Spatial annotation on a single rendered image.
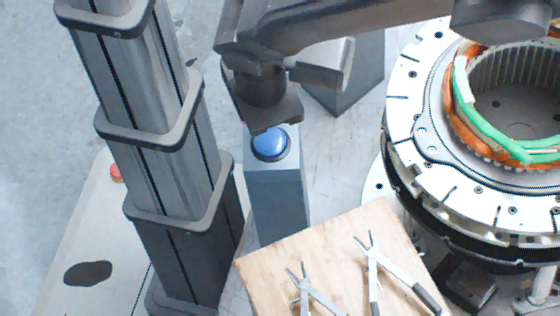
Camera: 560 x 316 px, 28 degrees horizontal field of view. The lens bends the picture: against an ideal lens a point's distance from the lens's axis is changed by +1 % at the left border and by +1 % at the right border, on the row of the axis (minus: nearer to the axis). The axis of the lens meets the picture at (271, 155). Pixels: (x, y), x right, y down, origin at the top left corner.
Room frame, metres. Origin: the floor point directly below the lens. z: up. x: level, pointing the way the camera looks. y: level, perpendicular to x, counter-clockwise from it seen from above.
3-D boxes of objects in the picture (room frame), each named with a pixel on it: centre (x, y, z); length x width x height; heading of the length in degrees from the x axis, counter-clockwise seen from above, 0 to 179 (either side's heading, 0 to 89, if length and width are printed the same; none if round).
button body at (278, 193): (0.66, 0.00, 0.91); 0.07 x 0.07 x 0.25; 82
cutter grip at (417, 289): (0.41, -0.14, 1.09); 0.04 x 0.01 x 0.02; 29
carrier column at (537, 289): (0.49, -0.31, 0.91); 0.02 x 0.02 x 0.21
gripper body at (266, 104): (0.65, 0.00, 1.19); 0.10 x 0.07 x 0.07; 12
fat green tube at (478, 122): (0.58, -0.24, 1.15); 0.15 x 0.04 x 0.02; 12
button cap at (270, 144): (0.66, 0.00, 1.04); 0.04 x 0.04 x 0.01
